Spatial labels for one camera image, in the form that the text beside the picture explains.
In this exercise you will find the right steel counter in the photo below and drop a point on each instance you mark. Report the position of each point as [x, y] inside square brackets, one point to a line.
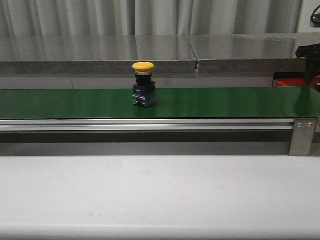
[253, 53]

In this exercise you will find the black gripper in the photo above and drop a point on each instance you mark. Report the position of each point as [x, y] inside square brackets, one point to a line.
[311, 53]

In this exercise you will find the steel conveyor support bracket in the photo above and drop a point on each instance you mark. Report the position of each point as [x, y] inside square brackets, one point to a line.
[302, 137]

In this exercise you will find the red plastic tray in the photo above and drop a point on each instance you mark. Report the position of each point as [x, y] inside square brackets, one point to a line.
[291, 82]

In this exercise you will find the aluminium conveyor side rail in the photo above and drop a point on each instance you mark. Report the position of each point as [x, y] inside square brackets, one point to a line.
[188, 124]

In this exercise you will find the left steel counter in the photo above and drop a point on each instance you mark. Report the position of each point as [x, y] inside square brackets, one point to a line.
[94, 55]

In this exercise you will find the steel counter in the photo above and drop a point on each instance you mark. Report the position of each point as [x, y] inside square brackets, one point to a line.
[253, 53]
[94, 55]

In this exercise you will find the grey curtain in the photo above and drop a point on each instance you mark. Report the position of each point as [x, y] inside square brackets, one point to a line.
[147, 17]

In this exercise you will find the green conveyor belt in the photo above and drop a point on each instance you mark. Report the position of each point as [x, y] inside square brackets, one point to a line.
[229, 102]

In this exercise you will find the yellow mushroom push button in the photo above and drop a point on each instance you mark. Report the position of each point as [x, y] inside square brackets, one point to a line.
[144, 91]

